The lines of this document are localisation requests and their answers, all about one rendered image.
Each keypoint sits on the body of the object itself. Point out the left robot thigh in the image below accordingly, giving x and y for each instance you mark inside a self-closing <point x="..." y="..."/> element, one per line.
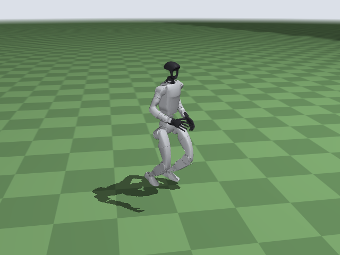
<point x="186" y="143"/>

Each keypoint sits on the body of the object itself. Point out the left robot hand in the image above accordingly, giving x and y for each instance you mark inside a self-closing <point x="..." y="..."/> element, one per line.
<point x="189" y="120"/>

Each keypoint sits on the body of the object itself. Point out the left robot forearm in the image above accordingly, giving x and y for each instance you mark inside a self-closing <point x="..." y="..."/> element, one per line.
<point x="181" y="109"/>

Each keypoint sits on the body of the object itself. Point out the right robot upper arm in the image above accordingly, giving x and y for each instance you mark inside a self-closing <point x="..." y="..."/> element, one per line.
<point x="159" y="92"/>

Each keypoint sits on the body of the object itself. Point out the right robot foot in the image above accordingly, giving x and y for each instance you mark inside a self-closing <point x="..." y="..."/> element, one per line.
<point x="151" y="180"/>

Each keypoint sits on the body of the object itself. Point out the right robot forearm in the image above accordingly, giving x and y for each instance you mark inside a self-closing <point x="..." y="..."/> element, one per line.
<point x="159" y="115"/>

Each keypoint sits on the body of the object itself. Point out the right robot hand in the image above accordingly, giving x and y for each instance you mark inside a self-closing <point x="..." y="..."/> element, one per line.
<point x="178" y="123"/>

